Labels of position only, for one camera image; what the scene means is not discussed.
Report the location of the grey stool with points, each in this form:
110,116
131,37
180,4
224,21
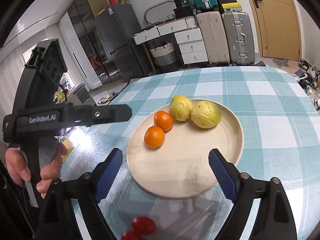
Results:
81,93

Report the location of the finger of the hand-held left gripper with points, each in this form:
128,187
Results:
110,113

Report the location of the pile of shoes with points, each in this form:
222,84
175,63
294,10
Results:
308,80

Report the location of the pair of beige slippers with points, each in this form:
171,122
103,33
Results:
107,98

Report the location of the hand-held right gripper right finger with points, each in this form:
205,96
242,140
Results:
222,177

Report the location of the beige round plate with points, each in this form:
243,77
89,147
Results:
185,160

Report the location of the silver suitcase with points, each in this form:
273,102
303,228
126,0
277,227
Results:
237,37

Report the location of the grey slipper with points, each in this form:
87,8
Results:
260,63

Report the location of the yellow green guava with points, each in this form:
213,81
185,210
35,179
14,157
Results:
205,115

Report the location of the grey refrigerator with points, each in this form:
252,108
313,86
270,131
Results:
120,30

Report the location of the orange tangerine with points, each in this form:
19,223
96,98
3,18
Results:
163,121
154,137

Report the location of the person's left hand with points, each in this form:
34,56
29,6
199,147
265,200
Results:
15,165

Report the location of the tan wooden door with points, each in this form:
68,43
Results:
277,22

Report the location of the beige suitcase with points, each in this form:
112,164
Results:
212,40

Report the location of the black bag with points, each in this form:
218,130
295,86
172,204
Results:
183,12

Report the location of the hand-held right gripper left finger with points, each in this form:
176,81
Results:
110,177

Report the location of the person's dark jacket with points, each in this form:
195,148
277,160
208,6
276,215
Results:
15,210

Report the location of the white drawer dresser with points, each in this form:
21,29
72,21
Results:
190,45

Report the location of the large beige cardboard box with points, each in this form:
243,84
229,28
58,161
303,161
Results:
93,0

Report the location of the oval white framed mirror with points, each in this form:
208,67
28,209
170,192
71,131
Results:
160,12

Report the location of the dark glass door wardrobe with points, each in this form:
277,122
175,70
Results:
82,30

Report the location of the red cherry tomato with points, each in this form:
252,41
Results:
130,236
143,226

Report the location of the yellow black shoe box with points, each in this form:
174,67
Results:
231,5

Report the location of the grey doormat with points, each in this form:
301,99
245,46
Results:
281,62

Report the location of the white grey woven basket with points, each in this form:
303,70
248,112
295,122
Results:
163,55

